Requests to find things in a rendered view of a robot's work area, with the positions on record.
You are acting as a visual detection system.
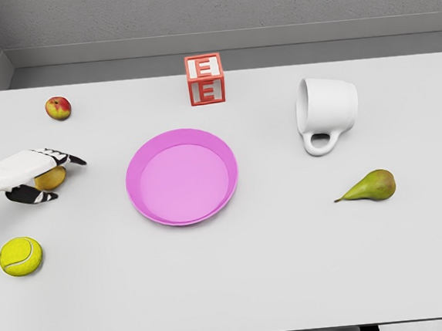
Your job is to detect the white mug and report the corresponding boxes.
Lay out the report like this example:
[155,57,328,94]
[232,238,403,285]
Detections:
[292,73,363,159]

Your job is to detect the yellow lemon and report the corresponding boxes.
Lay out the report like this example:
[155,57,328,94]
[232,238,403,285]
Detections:
[32,165,69,192]

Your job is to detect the green pear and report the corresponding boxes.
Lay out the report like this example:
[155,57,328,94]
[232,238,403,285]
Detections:
[331,167,398,205]

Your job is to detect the pink plate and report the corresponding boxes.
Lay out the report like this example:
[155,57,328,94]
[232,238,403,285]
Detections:
[121,123,244,231]

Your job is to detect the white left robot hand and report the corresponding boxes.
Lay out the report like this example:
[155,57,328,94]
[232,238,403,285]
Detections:
[0,144,91,208]

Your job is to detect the red yellow apple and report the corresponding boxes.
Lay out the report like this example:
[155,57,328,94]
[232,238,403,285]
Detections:
[43,95,74,123]

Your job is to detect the yellow tennis ball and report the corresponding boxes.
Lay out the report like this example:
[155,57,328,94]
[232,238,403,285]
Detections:
[0,235,46,279]

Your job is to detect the red letter block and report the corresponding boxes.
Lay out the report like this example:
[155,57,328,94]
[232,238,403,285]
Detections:
[184,52,227,107]

